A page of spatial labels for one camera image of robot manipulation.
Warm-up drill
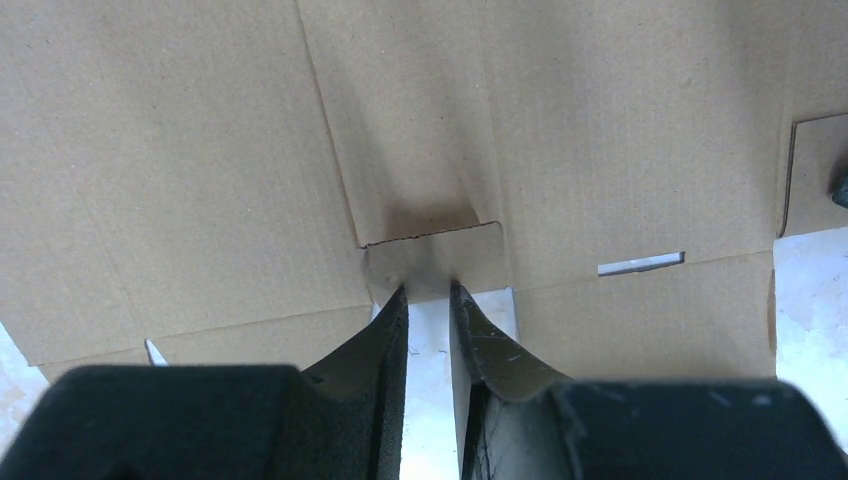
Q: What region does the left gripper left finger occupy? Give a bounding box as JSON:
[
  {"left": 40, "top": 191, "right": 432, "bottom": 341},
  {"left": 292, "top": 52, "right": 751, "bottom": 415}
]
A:
[{"left": 1, "top": 289, "right": 409, "bottom": 479}]

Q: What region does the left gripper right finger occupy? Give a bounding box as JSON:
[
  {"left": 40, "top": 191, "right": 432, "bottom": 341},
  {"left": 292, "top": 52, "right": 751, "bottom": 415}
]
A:
[{"left": 449, "top": 283, "right": 847, "bottom": 479}]

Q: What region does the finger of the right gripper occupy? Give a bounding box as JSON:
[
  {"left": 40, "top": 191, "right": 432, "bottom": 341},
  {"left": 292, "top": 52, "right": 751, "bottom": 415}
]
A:
[{"left": 831, "top": 174, "right": 848, "bottom": 209}]

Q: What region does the cardboard box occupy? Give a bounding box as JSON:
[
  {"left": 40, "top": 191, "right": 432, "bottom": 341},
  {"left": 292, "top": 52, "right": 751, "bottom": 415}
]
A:
[{"left": 1, "top": 1, "right": 847, "bottom": 379}]

